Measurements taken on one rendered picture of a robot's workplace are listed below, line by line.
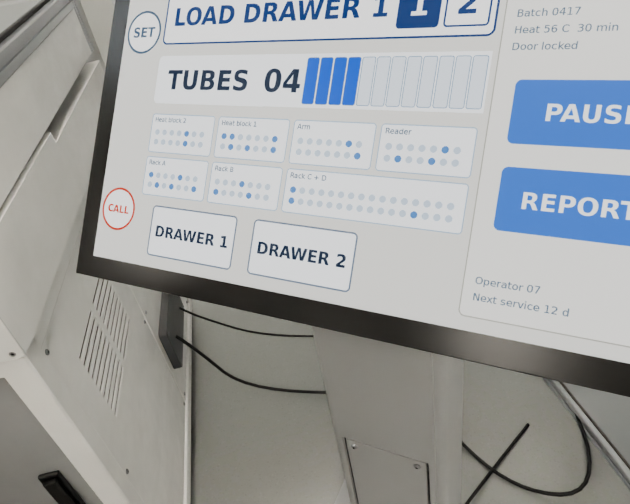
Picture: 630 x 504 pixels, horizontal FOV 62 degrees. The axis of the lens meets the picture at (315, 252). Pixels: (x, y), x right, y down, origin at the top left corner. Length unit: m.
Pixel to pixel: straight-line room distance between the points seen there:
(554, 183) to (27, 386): 0.70
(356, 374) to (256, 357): 1.13
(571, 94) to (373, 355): 0.34
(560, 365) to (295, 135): 0.26
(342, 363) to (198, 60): 0.36
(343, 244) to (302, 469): 1.12
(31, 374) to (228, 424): 0.88
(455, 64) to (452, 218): 0.11
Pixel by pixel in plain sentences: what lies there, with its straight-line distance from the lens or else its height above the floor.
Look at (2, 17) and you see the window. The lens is 1.11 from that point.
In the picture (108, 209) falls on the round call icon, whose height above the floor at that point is 1.01.
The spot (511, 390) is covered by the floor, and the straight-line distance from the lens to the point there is 1.61.
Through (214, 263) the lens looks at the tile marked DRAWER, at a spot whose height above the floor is 0.99.
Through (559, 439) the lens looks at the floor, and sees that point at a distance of 1.54.
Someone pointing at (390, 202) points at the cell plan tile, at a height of 1.04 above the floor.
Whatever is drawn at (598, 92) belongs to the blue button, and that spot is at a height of 1.11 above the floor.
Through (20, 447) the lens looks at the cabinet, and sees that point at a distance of 0.96.
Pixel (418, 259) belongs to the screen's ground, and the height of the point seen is 1.01.
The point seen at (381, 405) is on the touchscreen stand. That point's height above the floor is 0.72.
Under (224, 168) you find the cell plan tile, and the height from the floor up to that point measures 1.05.
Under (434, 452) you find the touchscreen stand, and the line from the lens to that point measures 0.71.
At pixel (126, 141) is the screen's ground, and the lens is 0.55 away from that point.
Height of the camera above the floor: 1.26
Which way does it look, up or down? 37 degrees down
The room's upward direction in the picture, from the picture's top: 11 degrees counter-clockwise
